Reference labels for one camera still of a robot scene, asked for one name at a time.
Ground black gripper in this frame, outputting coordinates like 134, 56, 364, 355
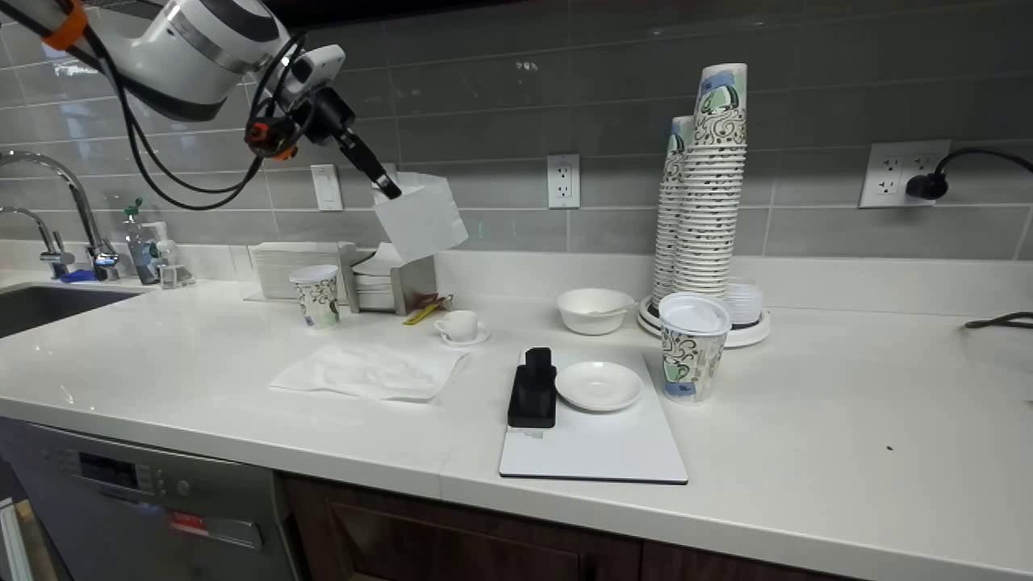
282, 86, 403, 204

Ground white paper serviette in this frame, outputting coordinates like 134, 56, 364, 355
373, 171, 473, 263

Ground white napkin stack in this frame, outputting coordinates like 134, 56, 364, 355
351, 241, 406, 285

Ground grey metal napkin holder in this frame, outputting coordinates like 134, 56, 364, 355
351, 253, 444, 317

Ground clear acrylic towel dispenser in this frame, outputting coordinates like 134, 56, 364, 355
248, 237, 361, 305

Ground small patterned paper cup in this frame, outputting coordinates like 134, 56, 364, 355
287, 260, 346, 332

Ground yellow stir sticks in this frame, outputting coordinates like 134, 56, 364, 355
402, 292, 452, 329

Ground small white espresso cup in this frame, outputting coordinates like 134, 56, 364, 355
439, 305, 485, 346

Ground small white cup saucer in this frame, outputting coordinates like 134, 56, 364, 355
431, 326, 492, 350

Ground small clear bottle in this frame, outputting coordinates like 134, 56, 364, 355
155, 234, 200, 292

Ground clear soap bottle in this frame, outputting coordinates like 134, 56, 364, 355
115, 192, 169, 289

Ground white ceramic bowl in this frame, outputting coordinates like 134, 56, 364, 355
551, 285, 639, 339

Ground black rectangular object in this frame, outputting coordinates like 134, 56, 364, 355
503, 346, 561, 431

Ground tall chrome faucet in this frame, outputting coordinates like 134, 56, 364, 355
0, 145, 120, 280

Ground shorter paper cup stack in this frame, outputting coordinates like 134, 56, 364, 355
650, 113, 697, 312

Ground white saucer plate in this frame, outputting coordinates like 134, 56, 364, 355
551, 358, 650, 415

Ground small chrome faucet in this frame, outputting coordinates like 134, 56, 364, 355
0, 204, 72, 276

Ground steel sink basin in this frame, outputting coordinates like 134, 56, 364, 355
0, 280, 141, 343

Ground tall paper cup stack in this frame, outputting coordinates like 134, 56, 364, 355
677, 58, 754, 308

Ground white flat board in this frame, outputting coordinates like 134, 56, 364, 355
494, 358, 691, 487

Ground dark wooden cabinet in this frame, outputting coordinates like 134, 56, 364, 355
275, 467, 867, 581

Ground grey dishwasher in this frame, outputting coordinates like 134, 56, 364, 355
0, 412, 304, 581

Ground white plate under cups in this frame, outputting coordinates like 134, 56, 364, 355
634, 292, 775, 350

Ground white wall switch plate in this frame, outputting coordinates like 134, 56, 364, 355
306, 161, 346, 216

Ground orange wrist cable strap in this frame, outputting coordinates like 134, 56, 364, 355
241, 116, 301, 164

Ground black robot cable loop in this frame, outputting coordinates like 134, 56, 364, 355
81, 28, 313, 213

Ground orange forearm cable strap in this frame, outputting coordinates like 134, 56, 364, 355
40, 0, 91, 52

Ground wide white wall outlet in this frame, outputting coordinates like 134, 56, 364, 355
857, 135, 956, 213

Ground black plug with cable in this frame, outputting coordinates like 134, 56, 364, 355
904, 145, 1033, 204

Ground black cable on counter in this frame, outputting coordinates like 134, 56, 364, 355
958, 308, 1033, 332

